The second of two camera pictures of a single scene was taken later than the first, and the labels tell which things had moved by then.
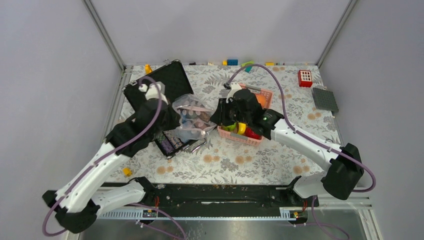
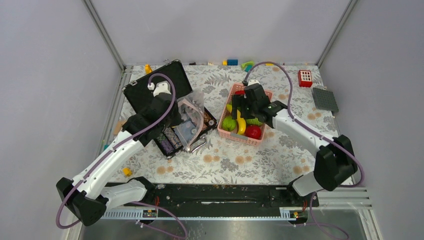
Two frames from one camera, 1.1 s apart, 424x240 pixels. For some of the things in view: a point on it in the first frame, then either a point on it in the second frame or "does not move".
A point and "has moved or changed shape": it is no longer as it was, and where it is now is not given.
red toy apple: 250,132 does not move
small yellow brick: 127,172 does not move
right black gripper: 220,117 -> 240,100
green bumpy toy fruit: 230,128 does not move
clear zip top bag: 195,115 has moved or changed shape
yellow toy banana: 242,127 does not move
